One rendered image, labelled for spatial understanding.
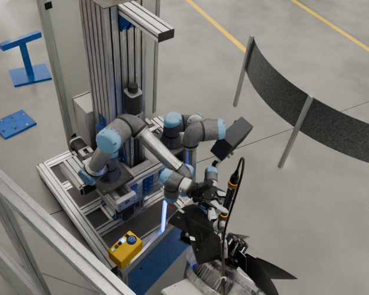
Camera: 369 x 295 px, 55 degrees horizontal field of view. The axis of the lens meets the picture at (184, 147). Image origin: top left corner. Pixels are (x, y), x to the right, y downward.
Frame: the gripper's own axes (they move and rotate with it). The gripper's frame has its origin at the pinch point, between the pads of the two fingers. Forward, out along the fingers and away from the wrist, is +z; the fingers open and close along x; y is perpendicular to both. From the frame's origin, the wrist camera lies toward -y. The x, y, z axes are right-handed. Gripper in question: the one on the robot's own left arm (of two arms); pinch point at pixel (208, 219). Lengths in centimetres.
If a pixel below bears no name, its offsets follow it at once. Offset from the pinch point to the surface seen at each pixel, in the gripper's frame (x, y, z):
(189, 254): 22.3, -5.4, 10.2
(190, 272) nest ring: 5.3, -7.8, 28.0
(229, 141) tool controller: -7, 12, -55
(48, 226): -81, -59, 60
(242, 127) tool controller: -8, 22, -68
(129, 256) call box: 17.0, -38.4, 18.1
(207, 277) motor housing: 2.2, -0.4, 31.0
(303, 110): 27, 97, -147
